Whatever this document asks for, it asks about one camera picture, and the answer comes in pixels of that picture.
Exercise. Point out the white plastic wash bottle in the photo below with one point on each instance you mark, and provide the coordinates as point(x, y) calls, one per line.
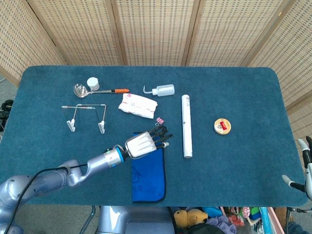
point(165, 89)

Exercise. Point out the small white plastic jar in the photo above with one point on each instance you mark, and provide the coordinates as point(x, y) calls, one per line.
point(93, 82)

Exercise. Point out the woven bamboo folding screen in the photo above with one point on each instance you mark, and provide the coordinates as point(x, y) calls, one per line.
point(156, 31)

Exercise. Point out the white wet wipes packet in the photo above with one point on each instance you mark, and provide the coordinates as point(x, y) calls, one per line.
point(136, 106)

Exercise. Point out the blue microfiber cloth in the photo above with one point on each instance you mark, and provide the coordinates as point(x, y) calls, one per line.
point(148, 175)

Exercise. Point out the black equipment on floor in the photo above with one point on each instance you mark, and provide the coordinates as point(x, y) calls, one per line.
point(6, 107)

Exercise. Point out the silver and black left robot hand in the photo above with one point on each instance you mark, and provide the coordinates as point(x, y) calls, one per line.
point(140, 146)

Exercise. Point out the pink binder clip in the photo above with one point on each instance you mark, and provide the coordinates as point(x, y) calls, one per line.
point(160, 120)

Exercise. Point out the grey-blue robot torso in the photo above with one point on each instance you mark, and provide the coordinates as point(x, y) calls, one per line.
point(131, 219)

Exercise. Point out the blue carpet table cover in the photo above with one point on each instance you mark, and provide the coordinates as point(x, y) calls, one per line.
point(243, 165)

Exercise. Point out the white paper roll tube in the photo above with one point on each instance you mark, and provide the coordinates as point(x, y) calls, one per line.
point(187, 126)

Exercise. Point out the yellow plush toy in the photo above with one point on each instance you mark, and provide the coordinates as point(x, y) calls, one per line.
point(192, 215)

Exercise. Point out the round yellow tin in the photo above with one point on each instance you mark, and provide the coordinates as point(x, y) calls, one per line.
point(222, 126)

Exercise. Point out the blue foam cylinder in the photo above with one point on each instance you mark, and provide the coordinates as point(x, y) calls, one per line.
point(265, 221)

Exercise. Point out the purple cloth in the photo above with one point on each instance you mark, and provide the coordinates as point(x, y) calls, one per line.
point(220, 223)

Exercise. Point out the pink board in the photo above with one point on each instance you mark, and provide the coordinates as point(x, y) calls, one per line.
point(275, 221)

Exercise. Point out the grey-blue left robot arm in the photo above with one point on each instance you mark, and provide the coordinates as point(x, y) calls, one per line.
point(100, 162)

